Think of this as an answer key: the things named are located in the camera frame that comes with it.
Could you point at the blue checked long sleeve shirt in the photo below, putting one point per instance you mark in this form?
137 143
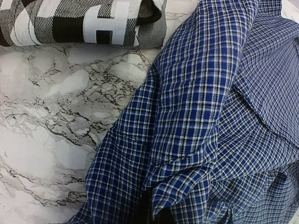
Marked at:
212 136

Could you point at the black white plaid folded shirt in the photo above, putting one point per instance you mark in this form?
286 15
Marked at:
126 23

